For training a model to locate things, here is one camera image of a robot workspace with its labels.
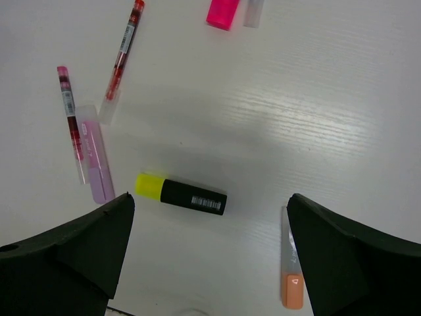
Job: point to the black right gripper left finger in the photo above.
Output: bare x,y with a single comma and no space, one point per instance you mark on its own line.
72,269

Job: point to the red refill pen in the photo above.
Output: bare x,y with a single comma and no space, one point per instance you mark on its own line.
108,107
70,110

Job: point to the yellow black highlighter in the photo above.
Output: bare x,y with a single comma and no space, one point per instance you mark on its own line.
179,194

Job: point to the purple clear highlighter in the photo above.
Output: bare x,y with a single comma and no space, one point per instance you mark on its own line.
98,172

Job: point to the red refill pen upper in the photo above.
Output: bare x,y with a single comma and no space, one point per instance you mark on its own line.
108,107

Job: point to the red refill pen lower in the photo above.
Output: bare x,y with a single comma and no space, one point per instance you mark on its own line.
70,110

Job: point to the pink black highlighter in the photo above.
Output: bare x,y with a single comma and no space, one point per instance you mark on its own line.
221,13

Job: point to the blue pen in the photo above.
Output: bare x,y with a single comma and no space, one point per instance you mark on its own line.
253,13

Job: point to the orange clear highlighter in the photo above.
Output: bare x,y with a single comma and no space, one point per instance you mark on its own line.
292,281

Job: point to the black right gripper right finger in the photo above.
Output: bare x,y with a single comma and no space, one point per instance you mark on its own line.
350,268

